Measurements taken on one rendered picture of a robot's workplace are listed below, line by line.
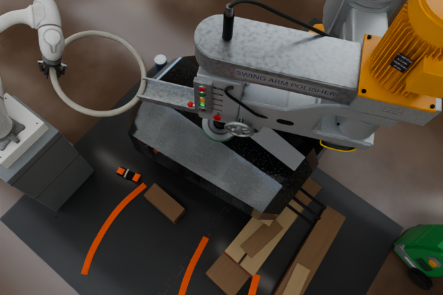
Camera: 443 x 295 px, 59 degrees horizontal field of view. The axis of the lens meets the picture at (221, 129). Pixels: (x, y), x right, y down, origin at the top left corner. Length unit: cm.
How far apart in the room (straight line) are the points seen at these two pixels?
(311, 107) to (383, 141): 184
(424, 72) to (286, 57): 49
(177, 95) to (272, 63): 77
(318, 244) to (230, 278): 66
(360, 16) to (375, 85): 58
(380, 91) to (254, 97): 55
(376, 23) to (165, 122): 130
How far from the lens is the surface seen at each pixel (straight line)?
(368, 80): 154
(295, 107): 174
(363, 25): 201
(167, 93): 214
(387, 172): 339
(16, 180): 253
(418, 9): 129
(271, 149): 229
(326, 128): 194
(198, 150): 236
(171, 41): 365
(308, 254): 291
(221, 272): 280
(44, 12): 197
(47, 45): 187
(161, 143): 247
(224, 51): 151
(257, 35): 157
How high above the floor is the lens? 294
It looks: 67 degrees down
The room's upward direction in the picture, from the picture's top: 5 degrees clockwise
